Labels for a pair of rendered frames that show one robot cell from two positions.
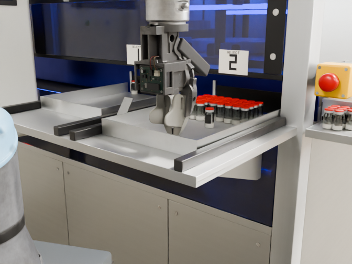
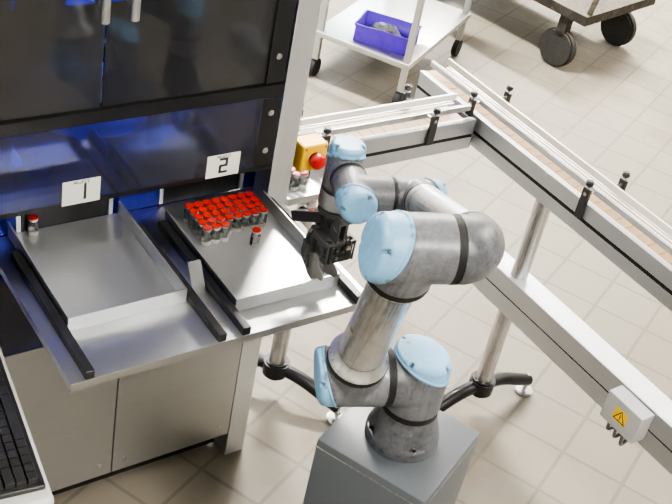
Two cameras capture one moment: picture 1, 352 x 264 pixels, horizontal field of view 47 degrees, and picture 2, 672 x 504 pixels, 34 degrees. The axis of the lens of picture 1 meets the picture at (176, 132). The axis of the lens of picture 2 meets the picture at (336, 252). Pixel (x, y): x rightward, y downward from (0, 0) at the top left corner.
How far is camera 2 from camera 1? 2.26 m
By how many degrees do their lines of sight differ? 72
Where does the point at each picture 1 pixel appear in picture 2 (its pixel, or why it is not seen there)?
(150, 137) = (295, 290)
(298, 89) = (285, 171)
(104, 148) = (283, 322)
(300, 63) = (288, 150)
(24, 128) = (166, 359)
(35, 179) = not seen: outside the picture
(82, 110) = (155, 302)
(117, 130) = (256, 301)
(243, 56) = (235, 157)
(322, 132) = (302, 197)
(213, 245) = not seen: hidden behind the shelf
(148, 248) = (83, 406)
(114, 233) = not seen: hidden behind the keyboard
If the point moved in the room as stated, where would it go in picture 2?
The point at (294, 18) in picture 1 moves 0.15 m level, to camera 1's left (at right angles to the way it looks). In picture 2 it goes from (287, 114) to (264, 143)
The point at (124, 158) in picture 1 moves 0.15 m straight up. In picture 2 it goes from (310, 319) to (321, 263)
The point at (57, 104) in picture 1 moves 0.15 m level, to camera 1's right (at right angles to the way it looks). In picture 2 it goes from (106, 314) to (139, 274)
